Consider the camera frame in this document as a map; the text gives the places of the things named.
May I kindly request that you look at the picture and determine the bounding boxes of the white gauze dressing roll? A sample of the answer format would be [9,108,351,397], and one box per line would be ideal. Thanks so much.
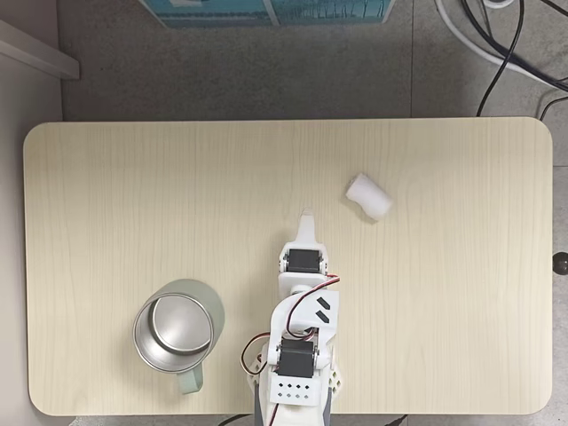
[344,172,394,224]

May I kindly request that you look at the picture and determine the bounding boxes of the green mug steel interior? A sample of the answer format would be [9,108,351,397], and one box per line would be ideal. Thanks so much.
[132,278,226,396]

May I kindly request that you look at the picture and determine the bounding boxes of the blue printed box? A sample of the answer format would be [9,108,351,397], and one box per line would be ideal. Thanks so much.
[139,0,396,29]

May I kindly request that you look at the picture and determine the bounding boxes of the white shelf board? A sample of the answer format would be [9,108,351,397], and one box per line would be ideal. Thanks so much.
[0,18,82,81]

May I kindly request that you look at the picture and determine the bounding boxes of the red servo cable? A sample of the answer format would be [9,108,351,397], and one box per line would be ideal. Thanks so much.
[241,274,342,378]

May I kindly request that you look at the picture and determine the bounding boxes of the thick white cable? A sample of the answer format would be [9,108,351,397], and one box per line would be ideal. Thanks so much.
[434,0,568,91]

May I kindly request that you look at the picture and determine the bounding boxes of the long black cable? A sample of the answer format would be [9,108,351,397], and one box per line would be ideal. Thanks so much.
[460,0,568,89]

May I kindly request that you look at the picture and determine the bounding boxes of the black cable with bend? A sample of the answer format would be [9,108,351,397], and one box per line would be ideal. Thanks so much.
[477,0,525,118]

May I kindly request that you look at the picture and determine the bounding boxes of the short black cable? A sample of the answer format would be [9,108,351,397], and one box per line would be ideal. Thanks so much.
[540,95,568,122]

